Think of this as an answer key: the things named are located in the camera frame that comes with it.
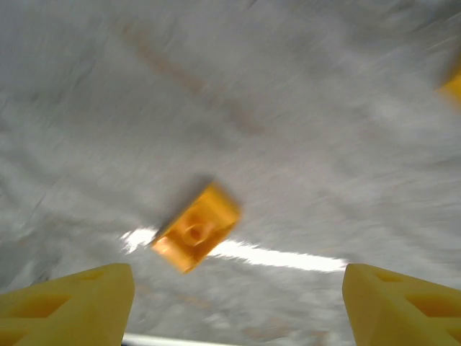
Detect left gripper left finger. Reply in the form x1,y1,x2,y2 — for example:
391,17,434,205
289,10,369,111
0,262,136,346

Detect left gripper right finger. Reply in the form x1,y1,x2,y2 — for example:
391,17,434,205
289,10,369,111
341,262,461,346

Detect orange lego brick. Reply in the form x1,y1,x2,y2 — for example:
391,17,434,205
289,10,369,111
150,181,242,275
437,67,461,111

